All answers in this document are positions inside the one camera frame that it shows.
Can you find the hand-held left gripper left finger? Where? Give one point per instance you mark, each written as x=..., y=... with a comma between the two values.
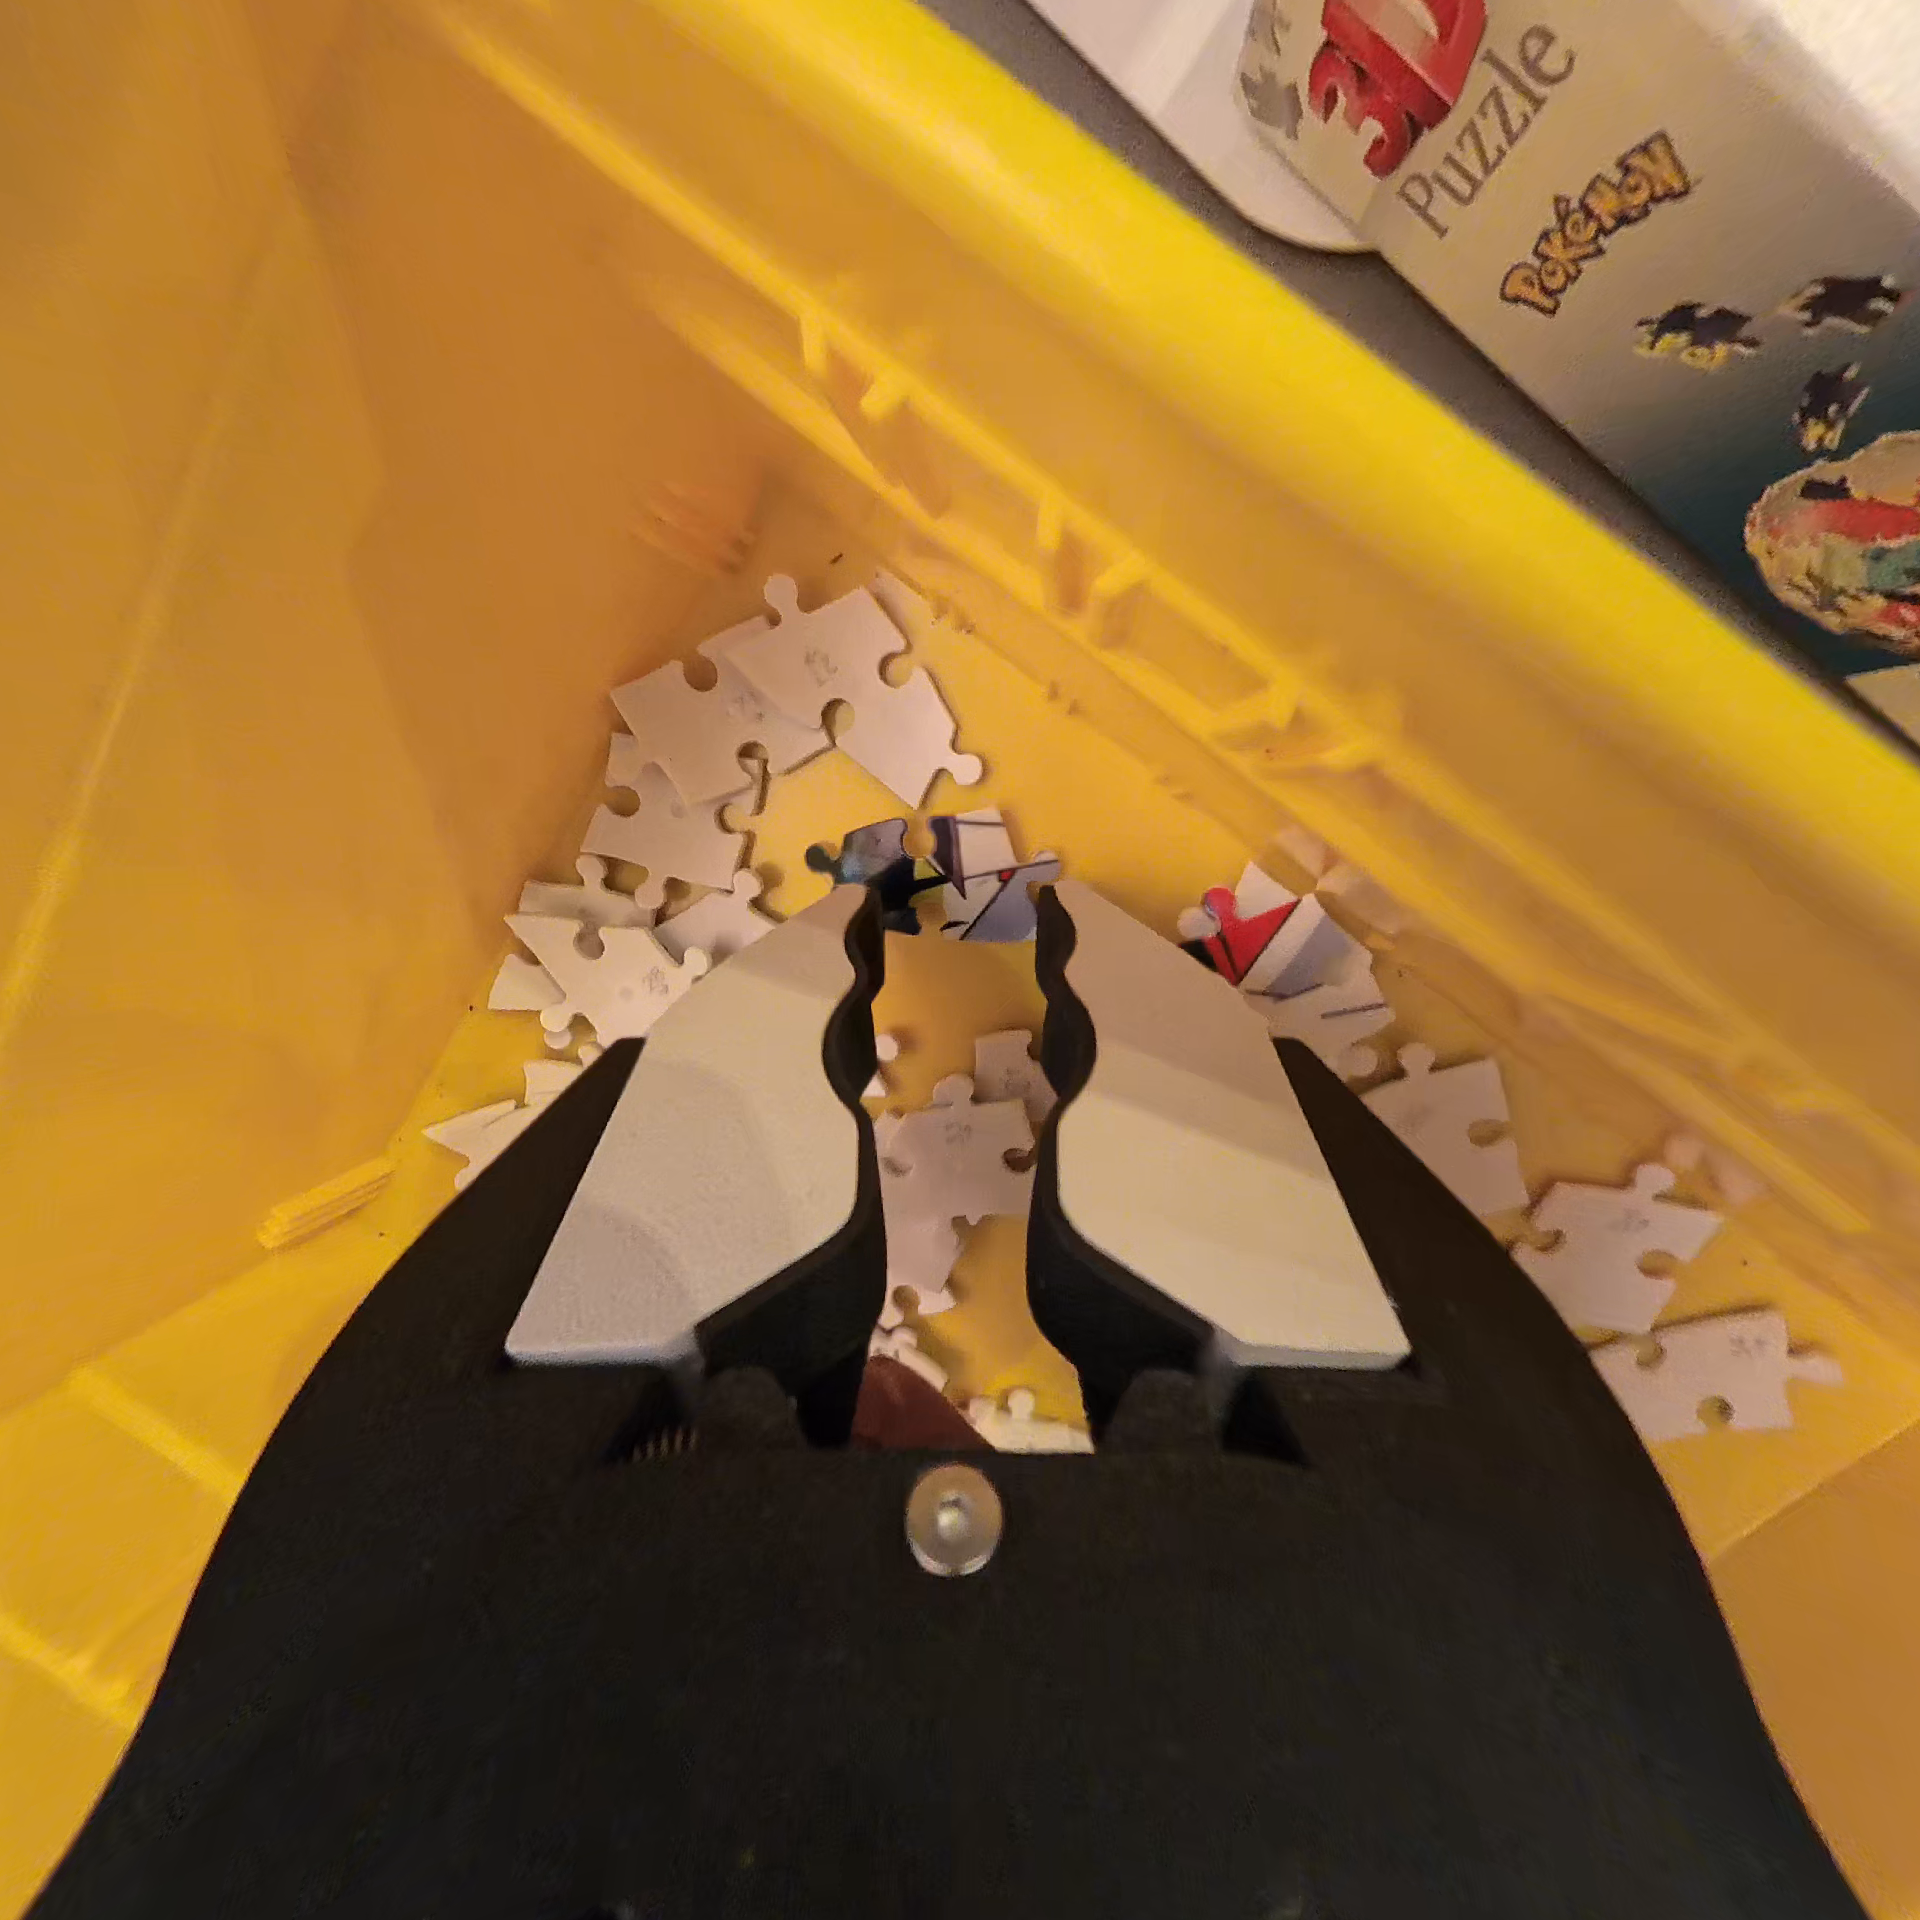
x=691, y=1201

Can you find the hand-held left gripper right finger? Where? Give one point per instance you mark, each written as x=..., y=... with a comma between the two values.
x=1230, y=1201

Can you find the blue striped printed jigsaw piece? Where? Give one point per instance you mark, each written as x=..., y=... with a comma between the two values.
x=990, y=870

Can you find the pile of puzzle pieces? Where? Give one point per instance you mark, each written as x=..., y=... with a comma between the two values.
x=840, y=690

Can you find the yellow plastic bin holding pieces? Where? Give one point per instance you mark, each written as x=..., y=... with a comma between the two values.
x=375, y=450

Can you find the blue puzzle box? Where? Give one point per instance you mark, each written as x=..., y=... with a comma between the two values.
x=1652, y=301

